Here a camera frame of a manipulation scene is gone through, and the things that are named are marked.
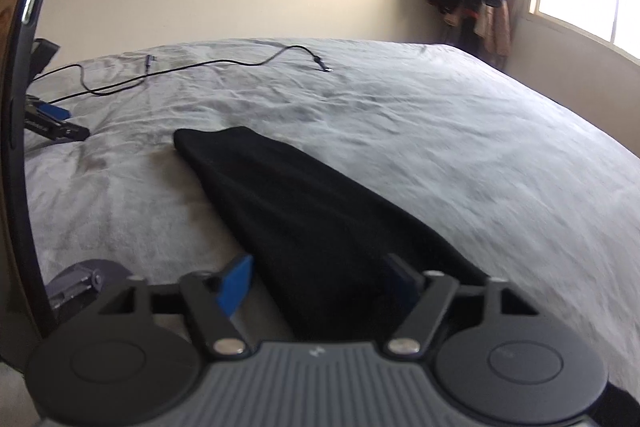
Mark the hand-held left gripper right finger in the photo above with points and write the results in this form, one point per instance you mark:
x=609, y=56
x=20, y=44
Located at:
x=402, y=282

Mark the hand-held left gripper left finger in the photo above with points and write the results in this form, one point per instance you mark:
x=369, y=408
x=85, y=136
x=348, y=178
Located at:
x=235, y=282

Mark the black and cream sweater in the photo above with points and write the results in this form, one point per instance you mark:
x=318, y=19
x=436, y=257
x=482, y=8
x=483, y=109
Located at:
x=300, y=217

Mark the grey bed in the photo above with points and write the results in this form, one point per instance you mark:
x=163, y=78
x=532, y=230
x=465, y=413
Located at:
x=425, y=132

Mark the black device with blue part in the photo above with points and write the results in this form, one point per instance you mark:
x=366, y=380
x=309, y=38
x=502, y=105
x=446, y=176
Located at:
x=50, y=124

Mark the hanging pink garment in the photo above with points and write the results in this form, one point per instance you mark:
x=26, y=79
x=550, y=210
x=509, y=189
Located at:
x=497, y=29

